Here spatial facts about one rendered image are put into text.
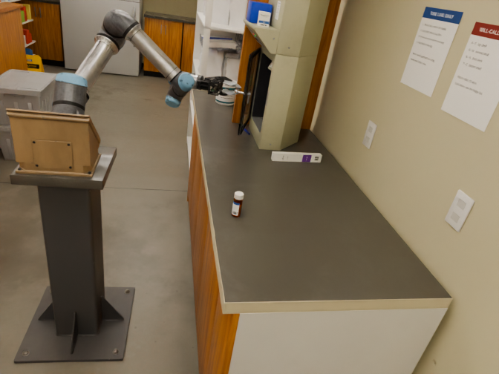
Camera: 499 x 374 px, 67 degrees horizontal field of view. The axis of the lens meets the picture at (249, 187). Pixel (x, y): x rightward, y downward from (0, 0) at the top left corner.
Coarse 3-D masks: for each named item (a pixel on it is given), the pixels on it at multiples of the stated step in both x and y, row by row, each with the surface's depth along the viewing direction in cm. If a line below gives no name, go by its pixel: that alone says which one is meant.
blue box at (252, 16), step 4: (248, 4) 185; (252, 4) 177; (256, 4) 177; (260, 4) 177; (264, 4) 178; (268, 4) 178; (248, 8) 184; (252, 8) 178; (256, 8) 178; (260, 8) 178; (264, 8) 178; (268, 8) 179; (272, 8) 179; (248, 12) 184; (252, 12) 178; (256, 12) 179; (248, 16) 183; (252, 16) 179; (256, 16) 180; (248, 20) 183; (252, 20) 180; (256, 20) 180
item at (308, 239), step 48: (192, 96) 265; (240, 144) 196; (288, 192) 158; (336, 192) 164; (240, 240) 123; (288, 240) 128; (336, 240) 132; (384, 240) 137; (240, 288) 104; (288, 288) 107; (336, 288) 110; (384, 288) 114; (432, 288) 117
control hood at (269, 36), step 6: (246, 24) 190; (252, 24) 173; (252, 30) 177; (258, 30) 166; (264, 30) 166; (270, 30) 166; (276, 30) 167; (258, 36) 169; (264, 36) 167; (270, 36) 168; (276, 36) 168; (264, 42) 169; (270, 42) 169; (276, 42) 169; (270, 48) 170; (276, 48) 171
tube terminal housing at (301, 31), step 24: (288, 0) 162; (312, 0) 164; (288, 24) 167; (312, 24) 173; (264, 48) 193; (288, 48) 171; (312, 48) 182; (288, 72) 177; (312, 72) 192; (288, 96) 183; (264, 120) 187; (288, 120) 191; (264, 144) 193; (288, 144) 203
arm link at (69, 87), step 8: (56, 80) 147; (64, 80) 146; (72, 80) 147; (80, 80) 149; (56, 88) 146; (64, 88) 145; (72, 88) 146; (80, 88) 148; (56, 96) 145; (64, 96) 145; (72, 96) 146; (80, 96) 148; (80, 104) 148
